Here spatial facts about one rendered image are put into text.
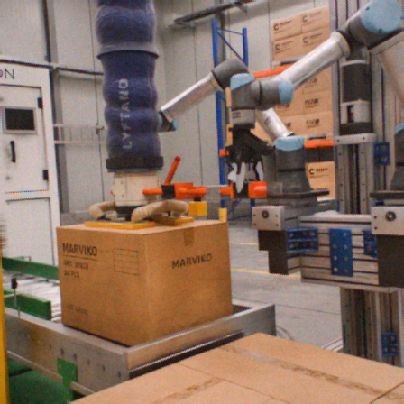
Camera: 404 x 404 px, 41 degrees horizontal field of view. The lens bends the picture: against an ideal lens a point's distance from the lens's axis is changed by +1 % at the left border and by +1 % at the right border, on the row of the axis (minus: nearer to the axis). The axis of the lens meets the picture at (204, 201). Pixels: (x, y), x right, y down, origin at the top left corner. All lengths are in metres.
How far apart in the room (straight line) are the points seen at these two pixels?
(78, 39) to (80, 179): 3.09
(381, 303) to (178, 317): 0.82
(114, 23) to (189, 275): 0.95
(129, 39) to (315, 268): 1.12
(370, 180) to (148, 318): 0.98
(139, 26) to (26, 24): 10.06
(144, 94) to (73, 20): 10.76
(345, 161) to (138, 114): 0.83
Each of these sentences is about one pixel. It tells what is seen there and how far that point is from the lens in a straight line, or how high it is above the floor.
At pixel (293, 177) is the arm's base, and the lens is 2.19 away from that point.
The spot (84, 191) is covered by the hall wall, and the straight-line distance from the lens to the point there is 12.28.
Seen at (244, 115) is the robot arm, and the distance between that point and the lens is 1.67.
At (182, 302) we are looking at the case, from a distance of 1.91.
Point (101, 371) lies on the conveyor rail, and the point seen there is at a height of 0.51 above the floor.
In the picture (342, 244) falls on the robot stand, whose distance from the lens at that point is 2.07.
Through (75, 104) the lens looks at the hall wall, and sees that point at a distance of 12.35.
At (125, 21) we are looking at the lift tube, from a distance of 2.09.
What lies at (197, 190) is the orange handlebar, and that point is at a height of 1.08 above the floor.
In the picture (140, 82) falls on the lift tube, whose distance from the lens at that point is 2.07.
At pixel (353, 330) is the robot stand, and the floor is 0.48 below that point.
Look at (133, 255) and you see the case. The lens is 1.84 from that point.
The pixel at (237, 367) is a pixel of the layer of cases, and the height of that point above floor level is 0.54.
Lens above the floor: 1.14
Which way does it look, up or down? 3 degrees down
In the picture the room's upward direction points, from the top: 3 degrees counter-clockwise
